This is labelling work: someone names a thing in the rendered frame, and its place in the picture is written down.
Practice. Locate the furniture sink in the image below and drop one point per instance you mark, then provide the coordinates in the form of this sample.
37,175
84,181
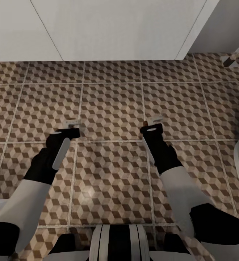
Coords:
100,30

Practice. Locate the robot trunk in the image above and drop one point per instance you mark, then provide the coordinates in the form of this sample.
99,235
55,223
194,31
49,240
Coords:
119,243

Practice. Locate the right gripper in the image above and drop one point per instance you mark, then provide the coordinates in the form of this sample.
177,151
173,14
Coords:
158,126

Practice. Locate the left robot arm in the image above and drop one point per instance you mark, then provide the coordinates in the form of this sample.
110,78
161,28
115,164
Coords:
20,216

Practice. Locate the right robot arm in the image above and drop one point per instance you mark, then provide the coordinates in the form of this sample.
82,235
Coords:
196,215

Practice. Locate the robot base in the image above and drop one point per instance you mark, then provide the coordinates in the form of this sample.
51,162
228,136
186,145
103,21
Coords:
174,250

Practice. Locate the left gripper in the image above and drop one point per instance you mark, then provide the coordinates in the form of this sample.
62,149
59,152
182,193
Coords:
75,133

